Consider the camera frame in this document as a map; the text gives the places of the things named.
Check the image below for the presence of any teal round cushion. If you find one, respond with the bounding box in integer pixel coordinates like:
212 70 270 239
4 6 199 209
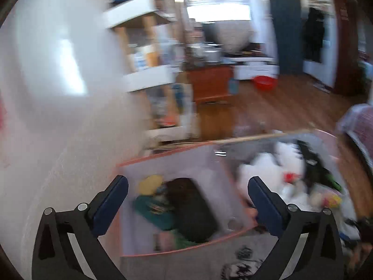
133 195 175 231

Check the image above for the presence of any red plastic basin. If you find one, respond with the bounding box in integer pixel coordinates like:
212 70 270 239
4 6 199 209
253 75 278 91

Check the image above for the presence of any black garment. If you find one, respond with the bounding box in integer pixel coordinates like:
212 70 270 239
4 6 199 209
166 178 218 243

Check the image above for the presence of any wooden shelf rack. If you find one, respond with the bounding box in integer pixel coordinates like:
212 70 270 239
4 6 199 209
103 0 195 144

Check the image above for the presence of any orange wooden cabinet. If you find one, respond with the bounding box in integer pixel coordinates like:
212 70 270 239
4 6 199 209
186 64 233 104

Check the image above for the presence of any white plush toy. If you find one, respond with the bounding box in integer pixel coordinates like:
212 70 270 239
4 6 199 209
236 142 312 211

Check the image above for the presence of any yellow black striped cloth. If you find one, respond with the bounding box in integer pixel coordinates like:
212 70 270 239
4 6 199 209
137 175 163 196

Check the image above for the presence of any grey blanket with emblem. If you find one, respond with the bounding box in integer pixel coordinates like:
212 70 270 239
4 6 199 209
120 230 277 279

